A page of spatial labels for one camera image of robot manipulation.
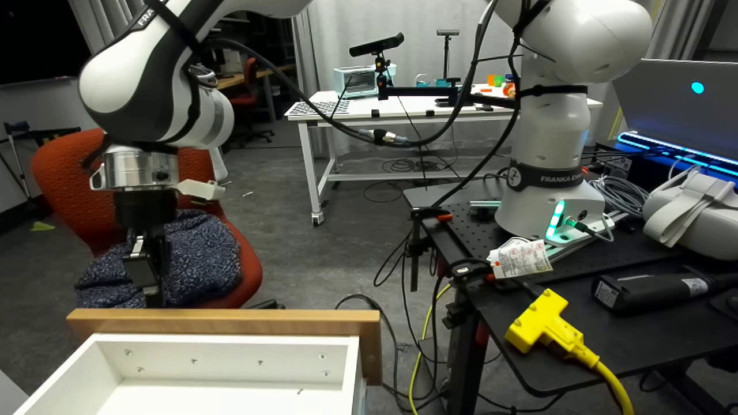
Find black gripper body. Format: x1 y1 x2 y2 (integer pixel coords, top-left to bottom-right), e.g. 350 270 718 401
114 186 182 248

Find white drawer with wooden front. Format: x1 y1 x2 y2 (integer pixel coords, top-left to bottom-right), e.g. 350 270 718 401
11 306 386 415

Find blue knit sweater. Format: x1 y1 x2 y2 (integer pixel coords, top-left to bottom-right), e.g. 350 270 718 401
73 207 244 310

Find orange office chair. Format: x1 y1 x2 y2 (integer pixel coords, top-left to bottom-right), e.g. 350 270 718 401
30 125 265 312

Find black folding stand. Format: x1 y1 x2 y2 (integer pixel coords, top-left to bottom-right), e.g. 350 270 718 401
0 118 83 204

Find red office chair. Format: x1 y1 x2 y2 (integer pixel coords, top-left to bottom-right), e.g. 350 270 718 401
226 56 277 147

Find wooden desk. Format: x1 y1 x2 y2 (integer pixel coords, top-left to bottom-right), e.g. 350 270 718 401
214 63 300 147

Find white keyboard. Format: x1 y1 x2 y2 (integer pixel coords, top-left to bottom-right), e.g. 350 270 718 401
291 100 350 123

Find white metal table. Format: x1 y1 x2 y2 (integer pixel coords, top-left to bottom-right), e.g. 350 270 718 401
282 89 608 228

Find small white teal device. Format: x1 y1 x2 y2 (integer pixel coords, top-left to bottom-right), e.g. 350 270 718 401
333 64 383 101

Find small teal container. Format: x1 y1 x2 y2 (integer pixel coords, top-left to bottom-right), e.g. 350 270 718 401
410 71 458 89

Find black breadboard plate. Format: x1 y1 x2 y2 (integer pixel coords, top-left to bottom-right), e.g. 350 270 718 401
402 179 641 267

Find red green marker tool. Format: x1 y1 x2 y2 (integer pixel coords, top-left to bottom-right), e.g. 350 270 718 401
431 197 508 225

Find grey T-shaped stand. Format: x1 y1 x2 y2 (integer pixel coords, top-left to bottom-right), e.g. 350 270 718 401
435 28 462 80

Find white red printed packet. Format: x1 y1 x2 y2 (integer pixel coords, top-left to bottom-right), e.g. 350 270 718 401
485 235 556 282

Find colourful toy blocks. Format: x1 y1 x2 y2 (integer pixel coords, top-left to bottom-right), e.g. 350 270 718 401
482 71 520 89

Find yellow power plug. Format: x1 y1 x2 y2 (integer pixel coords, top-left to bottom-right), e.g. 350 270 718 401
504 287 602 370

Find black power adapter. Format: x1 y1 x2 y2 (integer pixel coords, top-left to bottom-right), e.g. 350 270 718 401
588 265 738 316

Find black round-edged table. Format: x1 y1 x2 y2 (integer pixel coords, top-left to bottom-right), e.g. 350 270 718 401
446 245 738 415

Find grey VR headset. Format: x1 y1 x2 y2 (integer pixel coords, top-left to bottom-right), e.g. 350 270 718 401
640 167 738 262

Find grey laptop glowing logo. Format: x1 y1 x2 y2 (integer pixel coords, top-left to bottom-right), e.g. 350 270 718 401
612 56 738 184

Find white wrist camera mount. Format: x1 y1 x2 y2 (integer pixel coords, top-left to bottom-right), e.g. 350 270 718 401
174 176 232 206

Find dark wall screen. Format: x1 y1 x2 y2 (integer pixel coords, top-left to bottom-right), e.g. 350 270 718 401
0 0 103 87

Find black floor cables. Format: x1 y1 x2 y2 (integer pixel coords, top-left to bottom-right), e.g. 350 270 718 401
330 221 493 415

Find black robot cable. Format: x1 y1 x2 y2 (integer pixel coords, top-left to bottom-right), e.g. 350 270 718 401
142 0 541 225

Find black clamp post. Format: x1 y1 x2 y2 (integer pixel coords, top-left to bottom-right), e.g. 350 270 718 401
404 206 430 296

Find thin yellow cable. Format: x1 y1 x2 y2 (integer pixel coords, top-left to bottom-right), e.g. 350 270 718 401
404 276 458 415

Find black stereo camera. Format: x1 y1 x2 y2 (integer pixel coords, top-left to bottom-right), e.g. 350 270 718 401
347 29 406 59

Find grey cable bundle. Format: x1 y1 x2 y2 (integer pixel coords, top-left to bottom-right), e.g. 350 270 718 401
586 174 650 224

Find thick yellow power cord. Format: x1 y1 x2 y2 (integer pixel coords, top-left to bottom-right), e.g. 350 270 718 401
586 355 640 415

